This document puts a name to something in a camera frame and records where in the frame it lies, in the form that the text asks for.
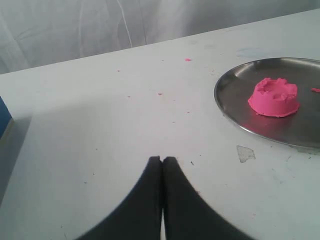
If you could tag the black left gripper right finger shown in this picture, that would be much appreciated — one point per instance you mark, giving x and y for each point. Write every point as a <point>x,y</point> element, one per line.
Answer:
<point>186,215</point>

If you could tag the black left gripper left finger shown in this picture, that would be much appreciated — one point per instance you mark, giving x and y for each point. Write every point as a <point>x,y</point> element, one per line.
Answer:
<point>139,215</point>

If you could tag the pink clay lump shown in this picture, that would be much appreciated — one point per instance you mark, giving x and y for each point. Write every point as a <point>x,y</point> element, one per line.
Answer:
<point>274,98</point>

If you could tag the clear tape scrap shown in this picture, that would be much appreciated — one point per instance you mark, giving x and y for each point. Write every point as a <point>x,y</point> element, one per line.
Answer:
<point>245,154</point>

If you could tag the round stainless steel plate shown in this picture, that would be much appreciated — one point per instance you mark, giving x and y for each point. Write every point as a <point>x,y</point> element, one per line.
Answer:
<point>301,129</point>

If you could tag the blue object at table edge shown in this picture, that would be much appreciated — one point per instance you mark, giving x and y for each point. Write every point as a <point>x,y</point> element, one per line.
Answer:
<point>5,118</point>

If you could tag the pink clay crumb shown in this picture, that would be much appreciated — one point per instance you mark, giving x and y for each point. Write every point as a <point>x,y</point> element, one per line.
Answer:
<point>316,90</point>

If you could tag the white backdrop curtain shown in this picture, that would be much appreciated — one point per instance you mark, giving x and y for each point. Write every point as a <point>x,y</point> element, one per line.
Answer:
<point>35,33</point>

